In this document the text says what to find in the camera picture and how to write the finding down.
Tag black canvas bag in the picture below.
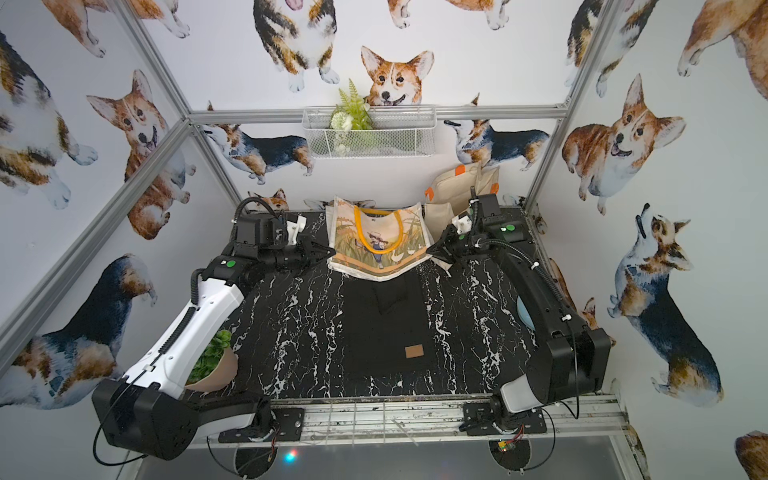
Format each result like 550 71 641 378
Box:
340 271 439 396

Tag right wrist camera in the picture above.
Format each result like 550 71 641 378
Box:
451 213 473 235

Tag green fern with white flower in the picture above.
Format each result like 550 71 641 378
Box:
329 80 376 156

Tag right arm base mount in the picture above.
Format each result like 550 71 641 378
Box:
458 399 548 436

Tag light blue dustpan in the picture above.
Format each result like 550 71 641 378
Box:
516 297 535 331

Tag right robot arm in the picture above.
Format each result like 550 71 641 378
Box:
427 194 611 414

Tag white wire wall basket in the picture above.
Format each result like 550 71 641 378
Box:
302 106 437 159

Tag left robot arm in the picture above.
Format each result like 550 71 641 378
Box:
92 197 336 460

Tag cream bag yellow handles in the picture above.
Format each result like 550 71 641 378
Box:
325 197 432 282

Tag tan round object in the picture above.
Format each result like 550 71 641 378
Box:
185 348 238 393

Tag cream bag orange handles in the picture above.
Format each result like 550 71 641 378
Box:
424 164 500 240

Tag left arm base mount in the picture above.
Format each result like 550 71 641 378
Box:
217 408 305 444

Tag green leafy plant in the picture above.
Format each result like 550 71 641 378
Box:
186 330 232 385

